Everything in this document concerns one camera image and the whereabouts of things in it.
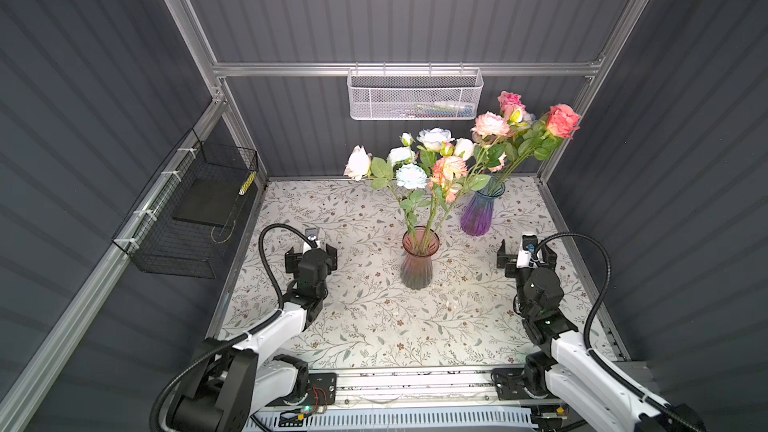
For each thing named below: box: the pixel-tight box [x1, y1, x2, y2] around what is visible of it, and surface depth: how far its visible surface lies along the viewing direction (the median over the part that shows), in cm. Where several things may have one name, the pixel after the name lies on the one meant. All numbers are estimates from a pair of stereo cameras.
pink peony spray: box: [420, 112, 515, 253], surface depth 68 cm
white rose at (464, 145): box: [453, 137, 476, 161], surface depth 72 cm
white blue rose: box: [416, 127, 455, 152], surface depth 70 cm
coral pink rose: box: [546, 104, 582, 139], surface depth 74 cm
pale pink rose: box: [344, 145, 421, 253], surface depth 71 cm
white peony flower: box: [387, 132, 419, 253], surface depth 75 cm
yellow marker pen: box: [238, 171, 257, 196], surface depth 84 cm
